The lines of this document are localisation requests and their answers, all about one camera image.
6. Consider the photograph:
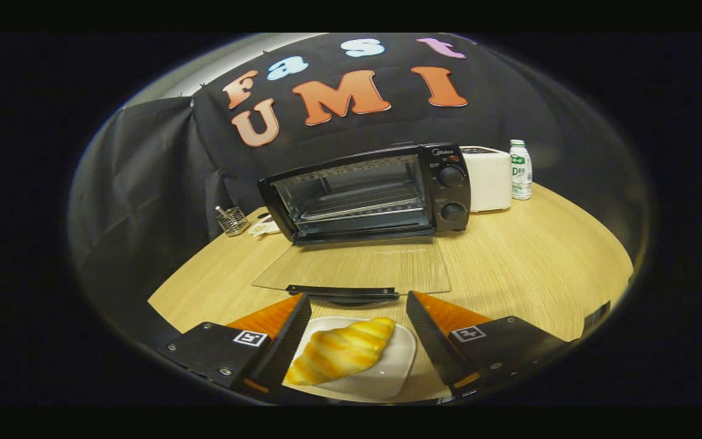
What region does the white bottle with green label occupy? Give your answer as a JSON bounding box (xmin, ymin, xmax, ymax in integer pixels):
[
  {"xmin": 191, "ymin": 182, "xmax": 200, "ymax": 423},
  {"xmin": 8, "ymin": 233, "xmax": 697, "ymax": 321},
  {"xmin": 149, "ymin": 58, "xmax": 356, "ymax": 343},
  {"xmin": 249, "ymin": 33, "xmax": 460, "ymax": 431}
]
[{"xmin": 509, "ymin": 140, "xmax": 533, "ymax": 201}]

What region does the white plate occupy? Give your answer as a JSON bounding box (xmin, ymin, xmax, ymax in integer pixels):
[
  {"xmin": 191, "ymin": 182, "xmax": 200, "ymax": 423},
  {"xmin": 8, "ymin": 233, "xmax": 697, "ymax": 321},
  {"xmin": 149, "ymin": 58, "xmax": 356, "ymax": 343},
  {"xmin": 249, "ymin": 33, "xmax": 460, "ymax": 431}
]
[{"xmin": 282, "ymin": 316, "xmax": 417, "ymax": 401}]

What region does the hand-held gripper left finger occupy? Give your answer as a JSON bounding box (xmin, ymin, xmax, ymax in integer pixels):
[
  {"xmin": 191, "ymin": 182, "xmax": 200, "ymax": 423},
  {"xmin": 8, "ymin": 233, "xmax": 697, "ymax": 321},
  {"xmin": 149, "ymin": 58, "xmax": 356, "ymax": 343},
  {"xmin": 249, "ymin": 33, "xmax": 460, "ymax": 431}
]
[{"xmin": 159, "ymin": 293, "xmax": 313, "ymax": 397}]

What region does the golden croissant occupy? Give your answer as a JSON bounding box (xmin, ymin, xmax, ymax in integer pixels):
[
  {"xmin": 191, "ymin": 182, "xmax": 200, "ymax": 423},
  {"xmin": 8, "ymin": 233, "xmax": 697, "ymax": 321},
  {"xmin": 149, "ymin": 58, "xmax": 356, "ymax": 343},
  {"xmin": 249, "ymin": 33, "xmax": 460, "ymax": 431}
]
[{"xmin": 284, "ymin": 316, "xmax": 396, "ymax": 386}]

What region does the white slot toaster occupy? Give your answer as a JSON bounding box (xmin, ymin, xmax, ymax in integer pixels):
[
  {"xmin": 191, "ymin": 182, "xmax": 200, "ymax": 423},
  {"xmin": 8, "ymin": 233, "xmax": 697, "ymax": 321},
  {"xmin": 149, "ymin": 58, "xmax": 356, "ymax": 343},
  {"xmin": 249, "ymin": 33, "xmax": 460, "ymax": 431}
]
[{"xmin": 459, "ymin": 146, "xmax": 513, "ymax": 213}]

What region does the small white dish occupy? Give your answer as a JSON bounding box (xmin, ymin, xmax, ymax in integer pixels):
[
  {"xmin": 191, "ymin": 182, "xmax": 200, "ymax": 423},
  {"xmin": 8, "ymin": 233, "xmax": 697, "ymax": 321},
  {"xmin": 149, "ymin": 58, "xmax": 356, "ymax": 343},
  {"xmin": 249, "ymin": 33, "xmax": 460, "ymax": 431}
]
[{"xmin": 247, "ymin": 213, "xmax": 282, "ymax": 237}]

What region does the wire mesh basket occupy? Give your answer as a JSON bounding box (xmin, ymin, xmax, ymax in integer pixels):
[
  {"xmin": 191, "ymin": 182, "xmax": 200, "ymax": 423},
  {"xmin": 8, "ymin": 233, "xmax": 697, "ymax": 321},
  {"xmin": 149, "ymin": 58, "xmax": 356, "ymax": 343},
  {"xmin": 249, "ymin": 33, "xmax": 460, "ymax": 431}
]
[{"xmin": 214, "ymin": 205, "xmax": 250, "ymax": 237}]

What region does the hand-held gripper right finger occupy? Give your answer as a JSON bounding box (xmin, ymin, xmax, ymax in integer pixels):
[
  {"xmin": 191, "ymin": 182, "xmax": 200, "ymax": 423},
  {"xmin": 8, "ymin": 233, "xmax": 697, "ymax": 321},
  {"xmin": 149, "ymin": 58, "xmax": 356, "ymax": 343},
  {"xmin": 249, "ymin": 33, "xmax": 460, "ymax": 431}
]
[{"xmin": 406, "ymin": 291, "xmax": 571, "ymax": 397}]

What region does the black toaster oven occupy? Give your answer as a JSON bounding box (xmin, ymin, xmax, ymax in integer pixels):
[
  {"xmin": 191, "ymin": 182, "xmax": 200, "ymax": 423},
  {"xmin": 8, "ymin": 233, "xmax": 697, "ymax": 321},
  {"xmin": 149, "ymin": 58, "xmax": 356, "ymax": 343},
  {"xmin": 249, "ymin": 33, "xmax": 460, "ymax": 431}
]
[{"xmin": 252, "ymin": 143, "xmax": 472, "ymax": 305}]

